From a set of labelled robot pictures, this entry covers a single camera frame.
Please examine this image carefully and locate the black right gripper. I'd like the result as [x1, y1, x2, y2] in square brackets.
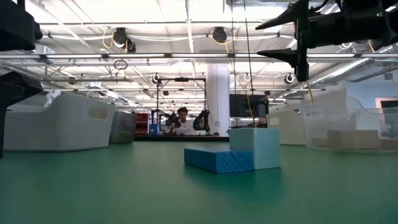
[255, 0, 390, 83]

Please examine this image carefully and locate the short tan block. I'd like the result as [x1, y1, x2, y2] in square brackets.
[326, 129, 382, 151]

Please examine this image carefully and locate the pink wooden block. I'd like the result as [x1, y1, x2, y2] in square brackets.
[381, 138, 398, 151]

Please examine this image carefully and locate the black monitor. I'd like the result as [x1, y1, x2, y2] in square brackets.
[229, 93, 270, 118]

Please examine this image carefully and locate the white pillar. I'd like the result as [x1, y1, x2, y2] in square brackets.
[206, 63, 231, 138]

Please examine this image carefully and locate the white plastic bin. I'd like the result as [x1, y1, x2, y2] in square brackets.
[266, 110, 306, 146]

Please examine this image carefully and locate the clear plastic bin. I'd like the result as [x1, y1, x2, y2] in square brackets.
[297, 95, 398, 154]
[3, 93, 116, 152]

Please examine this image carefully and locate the mint cube block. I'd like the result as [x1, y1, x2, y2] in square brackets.
[228, 127, 282, 170]

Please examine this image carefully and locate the person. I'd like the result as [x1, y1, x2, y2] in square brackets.
[167, 106, 199, 136]

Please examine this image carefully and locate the blue rectangular block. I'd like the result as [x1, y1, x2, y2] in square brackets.
[183, 146, 254, 174]

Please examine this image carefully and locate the red cabinet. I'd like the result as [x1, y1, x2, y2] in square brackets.
[134, 112, 150, 137]

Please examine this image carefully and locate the white crumpled cloth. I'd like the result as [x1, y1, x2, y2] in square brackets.
[43, 89, 62, 108]

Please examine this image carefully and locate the black cable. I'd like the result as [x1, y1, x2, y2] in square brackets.
[243, 0, 256, 128]
[230, 0, 238, 128]

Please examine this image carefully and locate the yellow cable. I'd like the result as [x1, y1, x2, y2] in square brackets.
[306, 79, 315, 105]

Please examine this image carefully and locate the silver ventilation duct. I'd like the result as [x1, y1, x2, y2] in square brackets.
[307, 43, 398, 88]

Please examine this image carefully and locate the dark wall screen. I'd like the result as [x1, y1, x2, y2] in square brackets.
[375, 96, 398, 126]

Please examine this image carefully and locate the black table frame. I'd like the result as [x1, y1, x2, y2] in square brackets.
[133, 135, 230, 142]

